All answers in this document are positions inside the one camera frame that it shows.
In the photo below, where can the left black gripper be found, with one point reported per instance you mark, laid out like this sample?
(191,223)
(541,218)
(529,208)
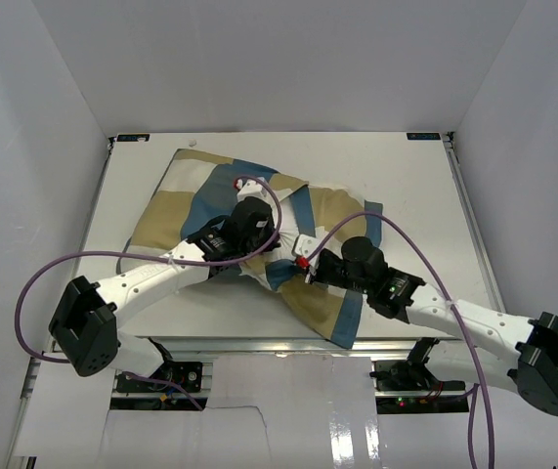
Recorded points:
(270,234)

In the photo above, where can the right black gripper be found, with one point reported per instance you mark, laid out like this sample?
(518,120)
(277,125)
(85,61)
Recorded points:
(316,277)

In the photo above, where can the blue beige checkered pillowcase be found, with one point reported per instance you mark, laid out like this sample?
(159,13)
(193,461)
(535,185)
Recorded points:
(198,186)

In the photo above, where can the white pillow with yellow edge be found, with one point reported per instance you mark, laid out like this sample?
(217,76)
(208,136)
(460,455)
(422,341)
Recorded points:
(307,209)

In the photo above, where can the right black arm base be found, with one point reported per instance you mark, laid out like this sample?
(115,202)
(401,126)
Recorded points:
(408,387)

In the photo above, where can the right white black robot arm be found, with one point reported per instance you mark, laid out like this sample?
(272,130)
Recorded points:
(483,346)

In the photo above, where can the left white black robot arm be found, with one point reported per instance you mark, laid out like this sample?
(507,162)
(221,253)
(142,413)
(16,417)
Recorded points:
(87,322)

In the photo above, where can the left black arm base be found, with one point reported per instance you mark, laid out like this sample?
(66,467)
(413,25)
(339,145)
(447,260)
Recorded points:
(174,385)

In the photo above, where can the left blue corner label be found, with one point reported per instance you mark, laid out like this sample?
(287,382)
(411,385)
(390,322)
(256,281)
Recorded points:
(132,138)

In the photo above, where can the blue corner label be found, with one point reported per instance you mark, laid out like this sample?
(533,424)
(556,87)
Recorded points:
(423,136)
(132,138)

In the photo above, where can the right blue corner label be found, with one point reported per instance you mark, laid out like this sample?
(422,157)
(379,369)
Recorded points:
(423,136)

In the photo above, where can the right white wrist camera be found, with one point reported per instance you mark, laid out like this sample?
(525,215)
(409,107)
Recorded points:
(307,251)

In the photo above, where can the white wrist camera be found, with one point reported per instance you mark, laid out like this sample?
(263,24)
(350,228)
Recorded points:
(246,187)
(307,251)

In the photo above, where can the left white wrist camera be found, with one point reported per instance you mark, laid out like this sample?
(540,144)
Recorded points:
(246,187)

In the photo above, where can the aluminium frame rail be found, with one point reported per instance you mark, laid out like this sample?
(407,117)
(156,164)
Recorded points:
(220,346)

